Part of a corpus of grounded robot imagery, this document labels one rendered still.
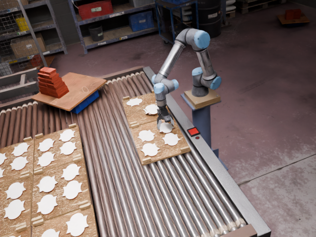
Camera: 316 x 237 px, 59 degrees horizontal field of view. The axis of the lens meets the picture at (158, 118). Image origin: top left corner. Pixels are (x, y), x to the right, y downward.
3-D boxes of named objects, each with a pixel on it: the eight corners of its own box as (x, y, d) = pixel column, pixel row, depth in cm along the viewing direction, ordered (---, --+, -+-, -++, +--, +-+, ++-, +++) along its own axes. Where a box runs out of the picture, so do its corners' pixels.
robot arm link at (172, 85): (169, 75, 206) (157, 81, 201) (179, 80, 199) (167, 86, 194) (169, 84, 211) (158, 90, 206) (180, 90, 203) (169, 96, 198)
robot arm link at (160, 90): (167, 83, 193) (157, 88, 189) (169, 97, 199) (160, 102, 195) (160, 81, 198) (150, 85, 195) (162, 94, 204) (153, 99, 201)
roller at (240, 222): (144, 73, 297) (142, 69, 294) (249, 229, 146) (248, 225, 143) (139, 75, 297) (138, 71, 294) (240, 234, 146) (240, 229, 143)
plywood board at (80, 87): (70, 73, 288) (69, 72, 287) (107, 81, 264) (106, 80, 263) (31, 99, 257) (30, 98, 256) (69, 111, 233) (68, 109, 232)
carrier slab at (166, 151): (172, 117, 224) (172, 116, 223) (191, 151, 192) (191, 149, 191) (130, 129, 219) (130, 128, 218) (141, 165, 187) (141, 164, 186)
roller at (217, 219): (135, 75, 296) (133, 72, 293) (232, 237, 145) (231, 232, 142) (130, 78, 295) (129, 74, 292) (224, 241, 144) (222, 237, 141)
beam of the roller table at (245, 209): (150, 70, 305) (149, 66, 302) (270, 237, 144) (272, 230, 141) (142, 73, 304) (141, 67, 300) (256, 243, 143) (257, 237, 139)
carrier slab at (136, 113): (159, 92, 256) (159, 90, 255) (172, 117, 224) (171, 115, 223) (122, 101, 252) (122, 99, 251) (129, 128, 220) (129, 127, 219)
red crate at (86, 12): (109, 8, 602) (106, -6, 586) (114, 13, 568) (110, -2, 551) (79, 15, 590) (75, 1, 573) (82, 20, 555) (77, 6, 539)
